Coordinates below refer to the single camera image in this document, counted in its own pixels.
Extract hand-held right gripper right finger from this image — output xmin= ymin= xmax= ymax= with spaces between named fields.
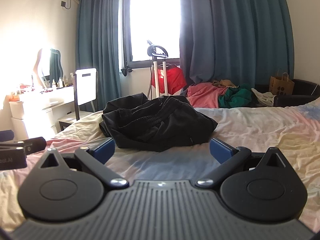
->
xmin=195 ymin=137 xmax=287 ymax=189

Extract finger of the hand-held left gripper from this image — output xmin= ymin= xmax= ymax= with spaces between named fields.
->
xmin=15 ymin=137 xmax=47 ymax=154
xmin=0 ymin=129 xmax=14 ymax=142

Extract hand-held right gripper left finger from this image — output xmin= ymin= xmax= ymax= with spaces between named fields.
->
xmin=40 ymin=137 xmax=129 ymax=190

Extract black pants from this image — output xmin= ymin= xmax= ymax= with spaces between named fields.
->
xmin=99 ymin=92 xmax=218 ymax=152

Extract white drawer unit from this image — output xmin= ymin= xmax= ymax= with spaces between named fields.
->
xmin=9 ymin=100 xmax=58 ymax=140

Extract bed with pastel sheet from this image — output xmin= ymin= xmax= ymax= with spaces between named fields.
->
xmin=0 ymin=105 xmax=320 ymax=233

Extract green cloth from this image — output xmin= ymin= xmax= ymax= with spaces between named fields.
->
xmin=218 ymin=84 xmax=253 ymax=108

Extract pink cloth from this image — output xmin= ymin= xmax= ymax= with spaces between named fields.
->
xmin=187 ymin=82 xmax=225 ymax=108

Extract row of cosmetic bottles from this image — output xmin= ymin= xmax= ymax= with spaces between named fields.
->
xmin=42 ymin=72 xmax=75 ymax=89

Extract white chair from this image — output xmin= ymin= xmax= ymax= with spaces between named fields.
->
xmin=58 ymin=67 xmax=98 ymax=132

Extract tan clothing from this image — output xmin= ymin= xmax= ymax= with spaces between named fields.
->
xmin=212 ymin=79 xmax=238 ymax=88

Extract white cloth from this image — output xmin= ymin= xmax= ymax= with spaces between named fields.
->
xmin=251 ymin=88 xmax=277 ymax=107

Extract vanity mirror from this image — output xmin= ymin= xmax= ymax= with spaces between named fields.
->
xmin=34 ymin=47 xmax=63 ymax=85

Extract black curtain tieback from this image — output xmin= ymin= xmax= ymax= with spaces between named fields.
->
xmin=121 ymin=65 xmax=134 ymax=77

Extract red garment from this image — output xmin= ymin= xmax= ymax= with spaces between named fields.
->
xmin=151 ymin=65 xmax=187 ymax=94

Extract brown paper bag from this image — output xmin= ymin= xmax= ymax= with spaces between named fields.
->
xmin=269 ymin=69 xmax=295 ymax=96

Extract teal curtain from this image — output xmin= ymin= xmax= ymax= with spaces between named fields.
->
xmin=75 ymin=0 xmax=125 ymax=112

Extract garment steamer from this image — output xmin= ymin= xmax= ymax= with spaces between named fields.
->
xmin=146 ymin=39 xmax=169 ymax=99

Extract blue-grey curtain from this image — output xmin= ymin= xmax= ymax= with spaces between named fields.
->
xmin=176 ymin=0 xmax=294 ymax=90

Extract window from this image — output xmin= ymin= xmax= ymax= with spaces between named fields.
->
xmin=120 ymin=0 xmax=182 ymax=69

